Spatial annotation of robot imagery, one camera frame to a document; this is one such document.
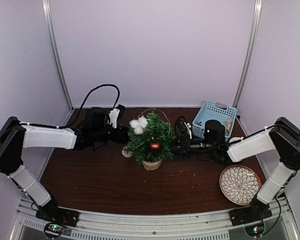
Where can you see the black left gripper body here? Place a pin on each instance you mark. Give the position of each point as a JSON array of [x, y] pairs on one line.
[[117, 138]]

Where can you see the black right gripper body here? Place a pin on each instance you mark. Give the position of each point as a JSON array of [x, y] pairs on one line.
[[186, 142]]

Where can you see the white cotton boll ornament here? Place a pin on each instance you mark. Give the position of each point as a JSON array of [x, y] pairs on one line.
[[139, 125]]

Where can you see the pink pompom ornament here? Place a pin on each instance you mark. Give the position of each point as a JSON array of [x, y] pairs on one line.
[[125, 153]]

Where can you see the small green christmas tree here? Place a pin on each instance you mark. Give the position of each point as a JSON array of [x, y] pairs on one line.
[[158, 129]]

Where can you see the brown shiny ball ornament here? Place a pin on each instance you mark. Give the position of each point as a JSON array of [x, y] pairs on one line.
[[155, 146]]

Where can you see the burlap tree pot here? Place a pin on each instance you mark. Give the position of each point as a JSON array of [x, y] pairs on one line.
[[151, 166]]

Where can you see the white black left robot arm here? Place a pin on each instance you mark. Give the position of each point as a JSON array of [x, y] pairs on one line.
[[98, 126]]

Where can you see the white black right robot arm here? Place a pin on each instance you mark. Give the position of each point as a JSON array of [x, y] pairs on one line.
[[282, 137]]

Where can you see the light blue plastic basket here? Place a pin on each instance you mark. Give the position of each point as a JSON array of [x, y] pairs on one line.
[[212, 110]]

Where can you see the white ceramic bowl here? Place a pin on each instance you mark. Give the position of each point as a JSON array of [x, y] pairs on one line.
[[233, 139]]

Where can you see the floral patterned plate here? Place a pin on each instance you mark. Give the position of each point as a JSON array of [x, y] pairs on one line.
[[239, 184]]

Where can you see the right circuit board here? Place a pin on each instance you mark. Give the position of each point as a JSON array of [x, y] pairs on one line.
[[255, 230]]

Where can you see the circuit board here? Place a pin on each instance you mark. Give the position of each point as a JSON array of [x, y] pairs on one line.
[[53, 230], [255, 230]]

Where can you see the left circuit board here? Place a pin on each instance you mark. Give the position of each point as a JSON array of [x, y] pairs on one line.
[[53, 230]]

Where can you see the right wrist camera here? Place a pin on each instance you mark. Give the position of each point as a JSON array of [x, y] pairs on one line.
[[182, 128]]

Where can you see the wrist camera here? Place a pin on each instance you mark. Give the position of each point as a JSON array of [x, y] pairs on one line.
[[115, 114], [182, 128]]

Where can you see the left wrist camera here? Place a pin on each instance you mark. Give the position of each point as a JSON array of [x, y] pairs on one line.
[[115, 114]]

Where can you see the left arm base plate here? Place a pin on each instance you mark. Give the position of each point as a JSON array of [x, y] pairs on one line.
[[57, 215]]

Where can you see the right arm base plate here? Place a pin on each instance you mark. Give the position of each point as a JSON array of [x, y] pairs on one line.
[[249, 214]]

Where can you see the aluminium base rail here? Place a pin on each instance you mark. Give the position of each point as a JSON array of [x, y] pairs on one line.
[[213, 225]]

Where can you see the left aluminium corner post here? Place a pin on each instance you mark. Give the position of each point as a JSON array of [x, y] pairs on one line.
[[56, 57]]

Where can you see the aluminium corner post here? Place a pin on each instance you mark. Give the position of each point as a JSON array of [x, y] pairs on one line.
[[56, 57], [252, 40]]

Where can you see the right aluminium corner post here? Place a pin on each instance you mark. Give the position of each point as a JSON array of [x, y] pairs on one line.
[[252, 40]]

